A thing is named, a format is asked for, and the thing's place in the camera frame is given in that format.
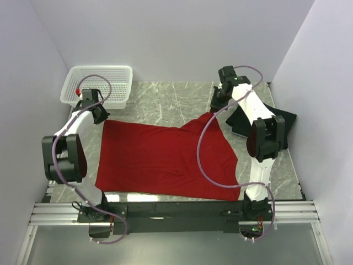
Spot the folded black t-shirt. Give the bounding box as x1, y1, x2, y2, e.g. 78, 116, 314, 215
226, 104, 297, 150

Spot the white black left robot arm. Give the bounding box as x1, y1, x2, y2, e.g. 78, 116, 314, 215
41, 88, 109, 222

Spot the red t-shirt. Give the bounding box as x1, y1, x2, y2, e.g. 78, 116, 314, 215
95, 112, 240, 201

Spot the aluminium frame rail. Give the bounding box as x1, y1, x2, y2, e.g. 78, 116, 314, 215
29, 201, 320, 226

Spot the white perforated plastic basket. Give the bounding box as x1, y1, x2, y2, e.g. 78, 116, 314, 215
60, 65, 133, 109

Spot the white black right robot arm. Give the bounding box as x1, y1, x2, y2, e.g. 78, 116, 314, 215
211, 66, 285, 220

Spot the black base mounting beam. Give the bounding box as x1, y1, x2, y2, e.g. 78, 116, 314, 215
77, 201, 272, 237

